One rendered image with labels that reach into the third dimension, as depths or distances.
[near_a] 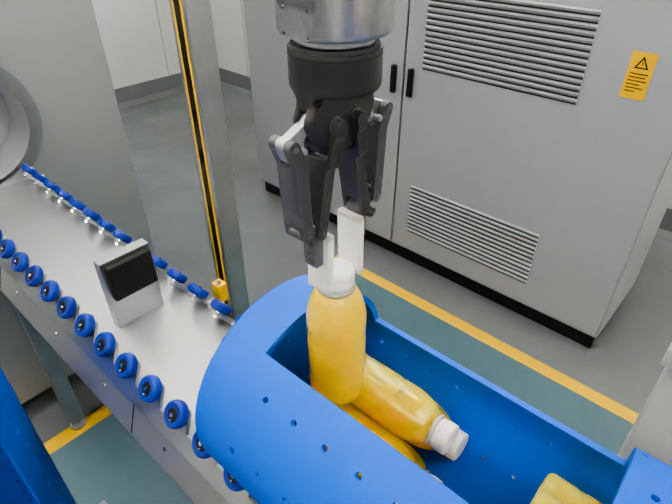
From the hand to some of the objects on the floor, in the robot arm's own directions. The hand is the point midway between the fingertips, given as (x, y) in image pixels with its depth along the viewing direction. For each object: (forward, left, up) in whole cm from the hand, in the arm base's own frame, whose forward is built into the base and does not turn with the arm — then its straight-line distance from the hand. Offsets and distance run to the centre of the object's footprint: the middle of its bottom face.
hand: (336, 252), depth 51 cm
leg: (-7, -120, -136) cm, 182 cm away
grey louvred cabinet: (-192, -78, -134) cm, 247 cm away
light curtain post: (-41, -62, -135) cm, 154 cm away
